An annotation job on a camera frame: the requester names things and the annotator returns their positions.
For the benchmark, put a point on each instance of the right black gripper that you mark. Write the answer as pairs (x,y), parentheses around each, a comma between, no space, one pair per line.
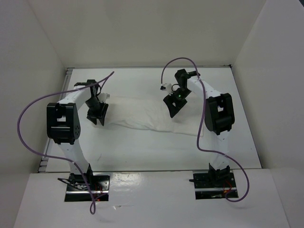
(169,100)

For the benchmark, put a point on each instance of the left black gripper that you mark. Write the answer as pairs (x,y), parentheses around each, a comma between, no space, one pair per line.
(99,115)

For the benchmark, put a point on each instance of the white tank top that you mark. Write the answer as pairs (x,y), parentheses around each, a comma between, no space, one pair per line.
(153,114)

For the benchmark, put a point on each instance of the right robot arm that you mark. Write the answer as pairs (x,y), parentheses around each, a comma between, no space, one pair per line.
(219,113)

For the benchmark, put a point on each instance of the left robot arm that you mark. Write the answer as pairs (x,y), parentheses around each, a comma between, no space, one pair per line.
(72,150)

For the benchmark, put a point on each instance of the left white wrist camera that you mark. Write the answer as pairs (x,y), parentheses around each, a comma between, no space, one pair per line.
(103,97)

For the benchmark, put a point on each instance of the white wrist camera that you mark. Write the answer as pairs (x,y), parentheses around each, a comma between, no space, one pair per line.
(168,87)
(103,97)

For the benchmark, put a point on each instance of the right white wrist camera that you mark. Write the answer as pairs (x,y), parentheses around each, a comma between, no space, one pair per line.
(168,87)

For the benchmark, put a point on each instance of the aluminium table edge rail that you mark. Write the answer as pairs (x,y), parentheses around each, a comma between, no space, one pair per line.
(59,129)

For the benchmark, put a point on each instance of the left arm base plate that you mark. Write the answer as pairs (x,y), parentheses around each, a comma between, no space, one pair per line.
(77,191)

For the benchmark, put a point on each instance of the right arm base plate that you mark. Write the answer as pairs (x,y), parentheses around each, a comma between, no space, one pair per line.
(206,189)

